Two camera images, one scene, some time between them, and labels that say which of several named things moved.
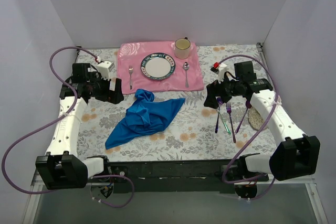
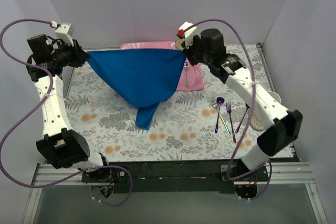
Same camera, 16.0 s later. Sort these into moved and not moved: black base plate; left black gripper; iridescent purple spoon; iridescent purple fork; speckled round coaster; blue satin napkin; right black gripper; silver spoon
Moved: right black gripper; left black gripper; blue satin napkin
Not moved: iridescent purple spoon; speckled round coaster; black base plate; iridescent purple fork; silver spoon
